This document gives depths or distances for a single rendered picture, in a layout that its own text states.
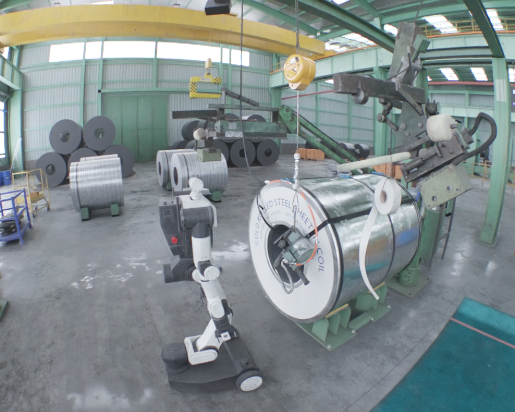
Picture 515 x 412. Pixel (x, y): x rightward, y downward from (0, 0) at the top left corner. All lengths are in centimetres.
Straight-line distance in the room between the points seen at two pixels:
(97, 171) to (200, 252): 530
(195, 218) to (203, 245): 14
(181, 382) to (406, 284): 272
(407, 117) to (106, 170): 597
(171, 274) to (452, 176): 144
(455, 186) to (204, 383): 181
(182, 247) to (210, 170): 543
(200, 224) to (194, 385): 118
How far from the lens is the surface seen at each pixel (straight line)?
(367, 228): 133
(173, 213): 135
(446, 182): 110
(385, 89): 103
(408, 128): 124
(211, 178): 678
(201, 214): 120
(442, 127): 109
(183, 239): 140
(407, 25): 134
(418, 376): 240
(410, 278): 346
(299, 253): 171
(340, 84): 90
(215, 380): 193
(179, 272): 152
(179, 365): 197
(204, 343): 191
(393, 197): 116
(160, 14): 1629
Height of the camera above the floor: 169
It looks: 15 degrees down
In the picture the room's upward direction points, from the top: straight up
